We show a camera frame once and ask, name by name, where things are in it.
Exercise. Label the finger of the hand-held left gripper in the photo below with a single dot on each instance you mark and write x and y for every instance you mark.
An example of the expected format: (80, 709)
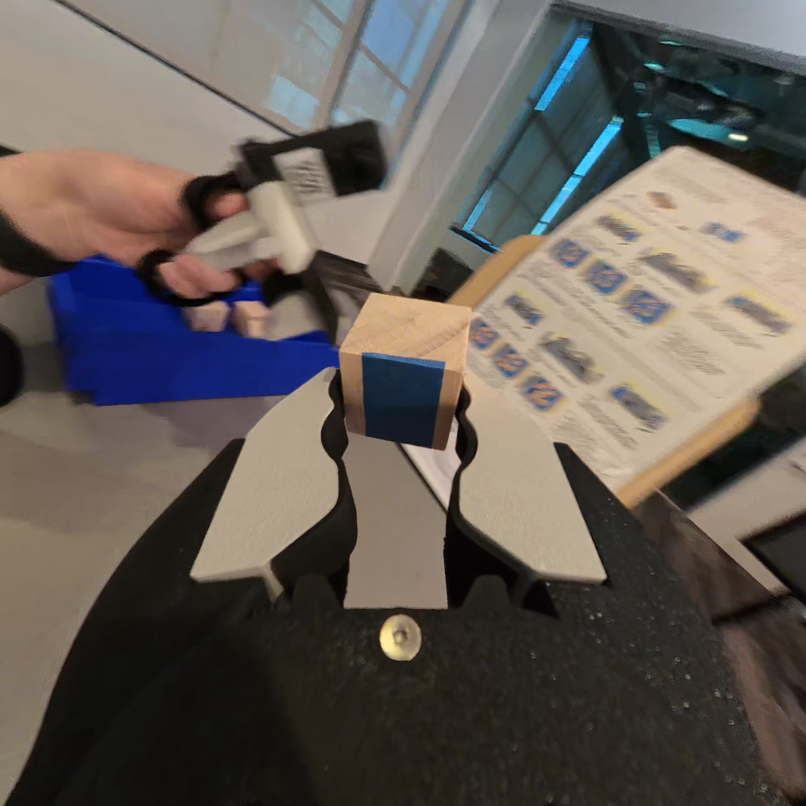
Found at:
(301, 315)

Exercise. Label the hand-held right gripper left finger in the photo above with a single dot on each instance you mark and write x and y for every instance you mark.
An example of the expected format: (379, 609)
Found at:
(271, 497)

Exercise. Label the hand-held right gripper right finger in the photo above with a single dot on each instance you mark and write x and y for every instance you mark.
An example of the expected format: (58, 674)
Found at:
(522, 510)

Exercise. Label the wooden cube with blue tape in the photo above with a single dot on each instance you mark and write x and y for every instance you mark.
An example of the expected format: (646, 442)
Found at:
(403, 371)

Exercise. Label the blue plastic bin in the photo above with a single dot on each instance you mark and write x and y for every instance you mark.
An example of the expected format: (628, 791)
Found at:
(157, 365)

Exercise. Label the plain wooden cube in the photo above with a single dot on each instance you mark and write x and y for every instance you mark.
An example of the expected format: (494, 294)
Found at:
(208, 318)
(253, 320)

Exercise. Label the person's left hand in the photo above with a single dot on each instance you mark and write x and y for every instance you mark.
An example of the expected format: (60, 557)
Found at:
(94, 201)

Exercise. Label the wooden board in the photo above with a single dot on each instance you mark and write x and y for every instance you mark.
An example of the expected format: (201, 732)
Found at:
(686, 453)

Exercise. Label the window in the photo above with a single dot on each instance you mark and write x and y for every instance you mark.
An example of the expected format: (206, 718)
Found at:
(378, 56)

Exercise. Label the printed instruction sheet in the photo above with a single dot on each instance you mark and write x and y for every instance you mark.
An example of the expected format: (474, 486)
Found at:
(661, 302)

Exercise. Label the dark glass partition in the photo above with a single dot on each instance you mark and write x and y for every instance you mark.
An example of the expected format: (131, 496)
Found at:
(648, 94)

